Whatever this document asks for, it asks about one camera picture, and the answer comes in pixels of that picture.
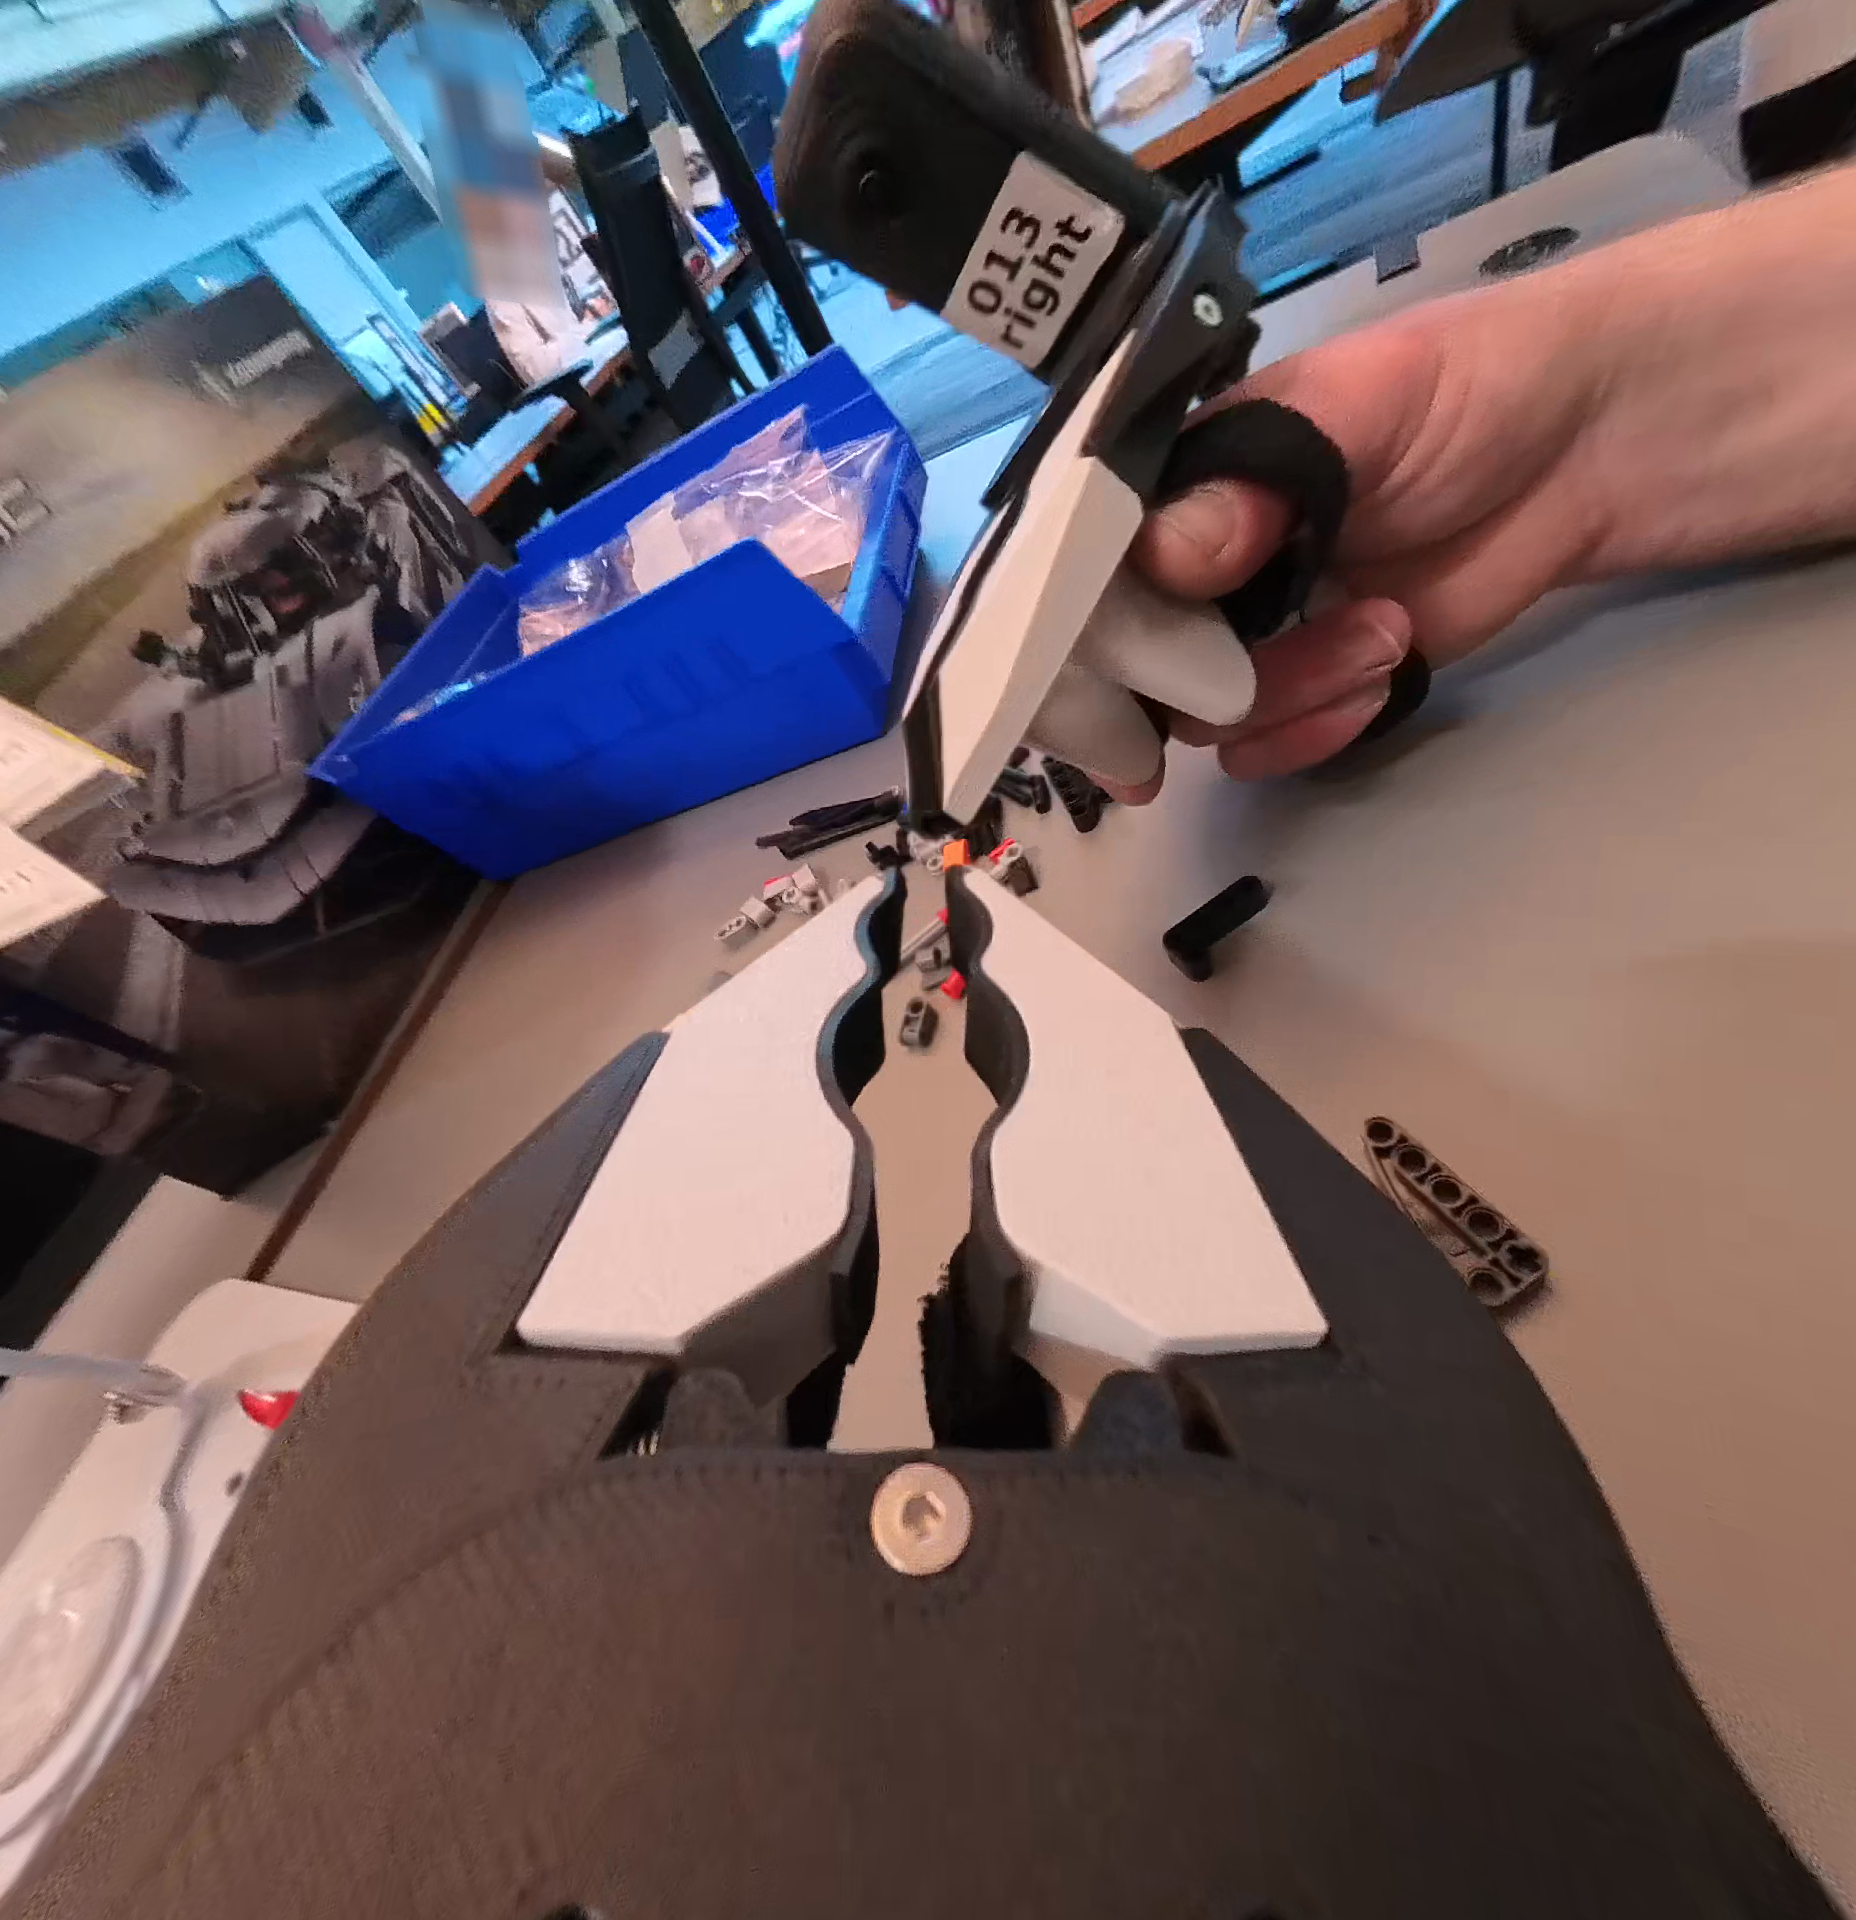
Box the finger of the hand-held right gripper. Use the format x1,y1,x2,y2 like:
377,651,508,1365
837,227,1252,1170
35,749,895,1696
901,382,1150,821

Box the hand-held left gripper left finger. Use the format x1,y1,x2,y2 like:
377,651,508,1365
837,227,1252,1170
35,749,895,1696
515,871,911,1422

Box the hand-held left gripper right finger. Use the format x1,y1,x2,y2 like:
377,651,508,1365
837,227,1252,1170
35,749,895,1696
943,865,1330,1402

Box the pile of lego pieces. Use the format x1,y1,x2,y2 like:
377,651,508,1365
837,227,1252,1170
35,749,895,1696
715,757,1119,1052

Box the person's right forearm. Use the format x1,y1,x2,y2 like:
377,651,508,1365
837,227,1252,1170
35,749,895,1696
1558,151,1856,588

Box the black angled lego beam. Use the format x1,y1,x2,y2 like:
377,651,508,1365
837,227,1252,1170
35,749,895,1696
1163,875,1274,984

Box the black curved lego beam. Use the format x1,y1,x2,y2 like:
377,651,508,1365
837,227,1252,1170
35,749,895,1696
1362,1113,1552,1310

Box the dark printed lego box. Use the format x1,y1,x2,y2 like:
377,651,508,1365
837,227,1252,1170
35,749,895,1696
0,276,514,1202

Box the person's right hand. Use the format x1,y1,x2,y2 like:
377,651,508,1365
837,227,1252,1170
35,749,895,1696
1129,306,1626,781

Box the black pole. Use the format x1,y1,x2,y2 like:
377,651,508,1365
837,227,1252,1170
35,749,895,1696
629,0,837,358

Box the black office chair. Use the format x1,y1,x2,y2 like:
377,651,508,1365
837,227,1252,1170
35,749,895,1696
559,105,780,437

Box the clear plastic parts bags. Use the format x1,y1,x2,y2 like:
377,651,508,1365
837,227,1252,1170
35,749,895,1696
515,409,888,662

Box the wooden workbench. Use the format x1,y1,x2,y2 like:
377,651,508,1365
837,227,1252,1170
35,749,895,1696
1069,0,1470,175

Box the blue plastic bin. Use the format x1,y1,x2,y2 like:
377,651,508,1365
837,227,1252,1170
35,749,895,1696
310,344,930,881

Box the dark desk equipment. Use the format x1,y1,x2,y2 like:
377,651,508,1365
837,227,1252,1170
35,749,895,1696
1379,0,1856,189

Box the open instruction booklet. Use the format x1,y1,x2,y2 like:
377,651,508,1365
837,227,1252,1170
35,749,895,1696
0,683,147,966

